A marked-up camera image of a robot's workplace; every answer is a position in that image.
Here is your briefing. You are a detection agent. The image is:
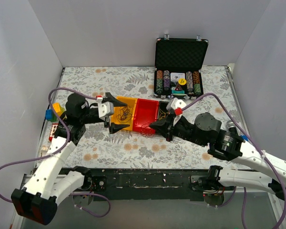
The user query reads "dark blue purple cable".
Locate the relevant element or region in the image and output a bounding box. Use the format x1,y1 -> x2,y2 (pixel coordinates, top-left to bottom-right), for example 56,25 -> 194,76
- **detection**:
116,106 -> 134,125

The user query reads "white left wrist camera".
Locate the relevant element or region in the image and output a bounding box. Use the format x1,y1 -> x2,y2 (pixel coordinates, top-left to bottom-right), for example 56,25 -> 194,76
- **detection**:
96,95 -> 114,120

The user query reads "red plastic bin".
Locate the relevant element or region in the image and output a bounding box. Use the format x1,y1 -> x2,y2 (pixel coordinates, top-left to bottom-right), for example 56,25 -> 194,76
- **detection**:
133,99 -> 159,135

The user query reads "black plastic bin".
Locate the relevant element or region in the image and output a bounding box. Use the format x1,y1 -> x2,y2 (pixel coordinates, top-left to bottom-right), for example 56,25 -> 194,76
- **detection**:
156,99 -> 178,121

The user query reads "black handheld microphone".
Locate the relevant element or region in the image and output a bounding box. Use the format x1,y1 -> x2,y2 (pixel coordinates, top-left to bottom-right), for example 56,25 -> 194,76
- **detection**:
226,120 -> 238,135

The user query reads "thin purple cable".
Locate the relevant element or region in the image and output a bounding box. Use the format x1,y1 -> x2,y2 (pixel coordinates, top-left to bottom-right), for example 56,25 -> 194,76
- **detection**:
116,107 -> 133,124

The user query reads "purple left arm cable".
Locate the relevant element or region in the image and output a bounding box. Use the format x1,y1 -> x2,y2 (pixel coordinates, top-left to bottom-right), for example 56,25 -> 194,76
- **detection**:
0,87 -> 112,218

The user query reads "small blue toy brick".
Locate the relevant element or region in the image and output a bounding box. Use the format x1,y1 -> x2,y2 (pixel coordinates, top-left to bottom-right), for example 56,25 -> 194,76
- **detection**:
240,135 -> 248,141

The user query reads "red cable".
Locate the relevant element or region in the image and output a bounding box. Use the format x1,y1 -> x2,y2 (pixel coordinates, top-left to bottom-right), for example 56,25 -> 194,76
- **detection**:
139,123 -> 158,139

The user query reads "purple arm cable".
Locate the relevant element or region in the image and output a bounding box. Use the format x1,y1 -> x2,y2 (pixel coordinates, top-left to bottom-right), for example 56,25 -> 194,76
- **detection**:
175,93 -> 286,229
0,87 -> 112,218

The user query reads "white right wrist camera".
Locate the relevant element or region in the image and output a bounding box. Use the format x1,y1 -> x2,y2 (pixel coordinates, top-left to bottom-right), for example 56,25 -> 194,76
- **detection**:
166,98 -> 186,126

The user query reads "small white red toy block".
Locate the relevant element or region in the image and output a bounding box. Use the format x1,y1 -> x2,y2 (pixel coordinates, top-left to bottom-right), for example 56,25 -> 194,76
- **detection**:
40,146 -> 49,152

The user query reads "yellow round dealer chip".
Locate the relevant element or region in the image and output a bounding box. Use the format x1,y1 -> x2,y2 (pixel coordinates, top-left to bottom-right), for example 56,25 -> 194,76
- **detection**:
178,78 -> 187,86

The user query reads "white playing card deck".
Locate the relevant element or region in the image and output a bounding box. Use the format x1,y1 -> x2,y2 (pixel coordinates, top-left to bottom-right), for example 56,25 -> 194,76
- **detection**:
170,73 -> 185,83

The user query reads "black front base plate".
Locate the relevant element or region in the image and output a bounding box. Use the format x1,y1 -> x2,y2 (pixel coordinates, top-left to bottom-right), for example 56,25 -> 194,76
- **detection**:
64,168 -> 235,202

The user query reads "black poker chip case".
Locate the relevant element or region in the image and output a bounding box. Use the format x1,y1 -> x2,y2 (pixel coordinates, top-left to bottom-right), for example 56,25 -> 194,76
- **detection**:
153,34 -> 209,100

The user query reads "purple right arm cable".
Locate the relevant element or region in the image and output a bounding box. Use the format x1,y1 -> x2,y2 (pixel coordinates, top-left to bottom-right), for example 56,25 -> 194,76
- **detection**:
175,93 -> 286,229

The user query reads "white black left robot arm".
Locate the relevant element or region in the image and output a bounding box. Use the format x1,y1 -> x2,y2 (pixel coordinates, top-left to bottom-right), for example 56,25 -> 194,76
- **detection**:
11,93 -> 127,225

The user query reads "red white toy brick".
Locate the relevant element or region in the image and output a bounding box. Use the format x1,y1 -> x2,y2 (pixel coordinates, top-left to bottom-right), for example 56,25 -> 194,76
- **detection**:
49,123 -> 58,142

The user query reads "yellow plastic bin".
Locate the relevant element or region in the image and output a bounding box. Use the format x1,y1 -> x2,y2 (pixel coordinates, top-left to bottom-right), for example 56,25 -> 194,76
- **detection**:
111,96 -> 138,131

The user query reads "yellow striped cable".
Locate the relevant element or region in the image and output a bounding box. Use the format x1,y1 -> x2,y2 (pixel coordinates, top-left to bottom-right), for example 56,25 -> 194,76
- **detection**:
158,108 -> 171,120

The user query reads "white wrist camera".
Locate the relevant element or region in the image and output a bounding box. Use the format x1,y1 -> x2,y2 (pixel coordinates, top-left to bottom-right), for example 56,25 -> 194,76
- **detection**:
166,98 -> 186,126
96,95 -> 114,120

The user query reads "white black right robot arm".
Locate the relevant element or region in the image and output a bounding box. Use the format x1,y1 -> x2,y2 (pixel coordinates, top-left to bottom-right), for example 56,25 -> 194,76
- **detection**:
149,113 -> 286,200

